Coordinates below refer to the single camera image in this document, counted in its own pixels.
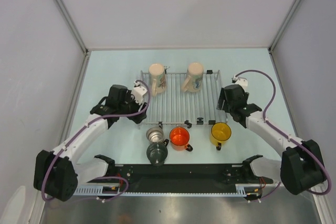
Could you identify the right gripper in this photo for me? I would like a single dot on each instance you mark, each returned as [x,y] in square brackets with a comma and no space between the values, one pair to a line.
[221,99]

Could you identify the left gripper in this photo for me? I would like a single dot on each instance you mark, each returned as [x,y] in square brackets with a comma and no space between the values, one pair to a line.
[129,97]

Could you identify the beige mug blue print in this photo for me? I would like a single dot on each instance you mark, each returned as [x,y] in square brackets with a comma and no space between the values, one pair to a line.
[194,78]

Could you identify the yellow mug black handle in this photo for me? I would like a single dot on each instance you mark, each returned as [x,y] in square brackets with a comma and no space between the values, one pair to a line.
[219,134]

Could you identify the orange mug black handle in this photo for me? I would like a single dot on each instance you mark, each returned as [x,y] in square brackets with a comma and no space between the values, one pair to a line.
[179,138]

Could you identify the beige mug coral print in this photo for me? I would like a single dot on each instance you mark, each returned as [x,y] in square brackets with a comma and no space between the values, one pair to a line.
[157,79]

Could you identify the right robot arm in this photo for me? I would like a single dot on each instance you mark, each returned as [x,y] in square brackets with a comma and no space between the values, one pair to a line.
[301,166]

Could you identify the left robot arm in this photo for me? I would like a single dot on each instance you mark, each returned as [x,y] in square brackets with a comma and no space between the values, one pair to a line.
[58,172]

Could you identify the stainless steel cup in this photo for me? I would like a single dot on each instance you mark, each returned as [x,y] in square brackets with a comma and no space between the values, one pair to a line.
[155,134]

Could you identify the dark green mug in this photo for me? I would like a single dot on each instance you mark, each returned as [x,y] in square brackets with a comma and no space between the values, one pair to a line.
[157,153]

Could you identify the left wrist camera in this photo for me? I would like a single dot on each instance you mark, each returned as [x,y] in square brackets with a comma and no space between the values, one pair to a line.
[139,91]

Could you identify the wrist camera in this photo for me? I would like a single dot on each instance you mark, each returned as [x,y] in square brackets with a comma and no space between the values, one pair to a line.
[243,82]
[139,91]

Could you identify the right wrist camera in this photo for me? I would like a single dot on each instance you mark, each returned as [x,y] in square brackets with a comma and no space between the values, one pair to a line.
[243,82]

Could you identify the metal wire dish rack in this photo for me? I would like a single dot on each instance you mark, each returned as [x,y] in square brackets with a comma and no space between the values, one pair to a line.
[187,109]

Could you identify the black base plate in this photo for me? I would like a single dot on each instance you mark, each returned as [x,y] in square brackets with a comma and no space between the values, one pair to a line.
[195,174]

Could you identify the slotted cable duct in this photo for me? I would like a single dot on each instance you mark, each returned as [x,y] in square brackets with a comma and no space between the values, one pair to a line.
[204,189]

